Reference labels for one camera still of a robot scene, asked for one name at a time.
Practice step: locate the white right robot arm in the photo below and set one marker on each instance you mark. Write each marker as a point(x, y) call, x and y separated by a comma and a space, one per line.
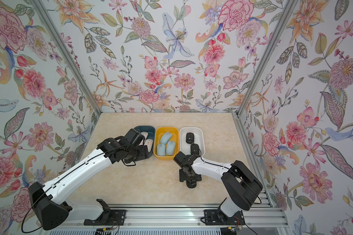
point(242, 186)

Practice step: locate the right aluminium corner post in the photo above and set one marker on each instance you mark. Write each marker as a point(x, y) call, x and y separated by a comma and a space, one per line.
point(280, 26)

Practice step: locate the light blue mouse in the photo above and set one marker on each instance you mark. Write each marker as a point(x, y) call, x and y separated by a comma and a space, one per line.
point(161, 150)
point(170, 148)
point(166, 137)

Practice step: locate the black mouse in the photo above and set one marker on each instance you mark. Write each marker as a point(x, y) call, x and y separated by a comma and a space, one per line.
point(195, 150)
point(191, 185)
point(190, 138)

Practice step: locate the dark teal storage box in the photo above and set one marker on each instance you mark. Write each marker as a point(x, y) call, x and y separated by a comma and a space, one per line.
point(152, 133)

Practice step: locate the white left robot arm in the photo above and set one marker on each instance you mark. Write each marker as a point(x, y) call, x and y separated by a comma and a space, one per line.
point(50, 201)

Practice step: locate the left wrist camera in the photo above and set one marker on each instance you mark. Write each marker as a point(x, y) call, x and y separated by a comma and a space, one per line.
point(134, 137)

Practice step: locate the pink mouse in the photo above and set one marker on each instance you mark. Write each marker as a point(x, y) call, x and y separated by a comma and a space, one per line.
point(144, 134)
point(149, 144)

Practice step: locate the white storage box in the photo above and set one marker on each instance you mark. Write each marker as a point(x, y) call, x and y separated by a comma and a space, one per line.
point(184, 147)

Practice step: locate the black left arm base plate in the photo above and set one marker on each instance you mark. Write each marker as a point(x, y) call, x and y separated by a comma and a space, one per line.
point(108, 218)

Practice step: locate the yellow storage box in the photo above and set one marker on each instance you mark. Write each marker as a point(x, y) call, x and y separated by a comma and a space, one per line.
point(159, 132)

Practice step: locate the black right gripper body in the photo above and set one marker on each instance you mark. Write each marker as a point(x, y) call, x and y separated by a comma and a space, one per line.
point(184, 176)

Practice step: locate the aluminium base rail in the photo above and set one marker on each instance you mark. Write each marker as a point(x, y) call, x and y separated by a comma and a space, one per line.
point(261, 219)

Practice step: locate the aluminium corner post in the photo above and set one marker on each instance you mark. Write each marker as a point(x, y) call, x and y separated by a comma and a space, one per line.
point(45, 18)
point(280, 26)

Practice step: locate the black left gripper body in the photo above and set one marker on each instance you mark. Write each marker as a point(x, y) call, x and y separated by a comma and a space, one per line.
point(137, 153)

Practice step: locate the left aluminium corner post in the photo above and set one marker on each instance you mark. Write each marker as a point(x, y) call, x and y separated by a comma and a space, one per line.
point(45, 18)

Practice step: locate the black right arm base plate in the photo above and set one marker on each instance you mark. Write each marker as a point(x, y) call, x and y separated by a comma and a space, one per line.
point(218, 218)

